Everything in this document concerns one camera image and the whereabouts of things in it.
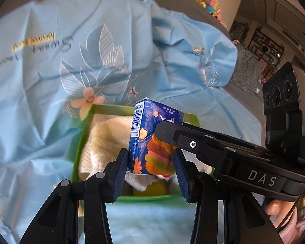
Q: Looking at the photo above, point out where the green cardboard box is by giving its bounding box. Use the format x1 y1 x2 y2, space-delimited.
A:
71 104 215 204

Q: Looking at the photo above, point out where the white cabinet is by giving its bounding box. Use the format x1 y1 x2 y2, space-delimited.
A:
261 0 305 65

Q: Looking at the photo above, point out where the yellow sponge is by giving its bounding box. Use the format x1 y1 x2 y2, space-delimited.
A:
132 180 169 197

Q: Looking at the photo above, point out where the person's right hand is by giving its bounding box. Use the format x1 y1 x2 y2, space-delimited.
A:
266 199 296 216

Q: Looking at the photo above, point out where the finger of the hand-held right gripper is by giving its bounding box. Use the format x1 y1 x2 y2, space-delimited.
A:
155 120 228 163

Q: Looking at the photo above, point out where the dark wall shelf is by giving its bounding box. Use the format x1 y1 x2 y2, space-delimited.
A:
248 25 285 67

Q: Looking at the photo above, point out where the white knitted cloth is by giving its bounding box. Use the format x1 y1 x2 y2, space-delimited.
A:
79 115 154 192

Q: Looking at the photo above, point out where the thin black cable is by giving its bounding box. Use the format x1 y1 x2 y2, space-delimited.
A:
277 178 305 233

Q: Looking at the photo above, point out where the light blue floral bed sheet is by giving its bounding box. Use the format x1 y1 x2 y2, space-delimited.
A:
0 0 262 244

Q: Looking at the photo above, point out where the blue floral tissue pack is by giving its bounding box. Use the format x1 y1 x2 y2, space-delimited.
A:
127 98 185 176

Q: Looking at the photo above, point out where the grey striped cushion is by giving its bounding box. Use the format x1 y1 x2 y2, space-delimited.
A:
230 43 261 92

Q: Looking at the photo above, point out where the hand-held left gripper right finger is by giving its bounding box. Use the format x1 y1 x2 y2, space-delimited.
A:
173 149 285 244

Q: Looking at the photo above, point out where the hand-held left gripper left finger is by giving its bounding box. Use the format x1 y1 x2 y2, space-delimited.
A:
19 148 129 244

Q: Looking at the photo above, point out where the pile of colourful plush toys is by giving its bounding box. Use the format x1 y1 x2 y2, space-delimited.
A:
192 0 229 29

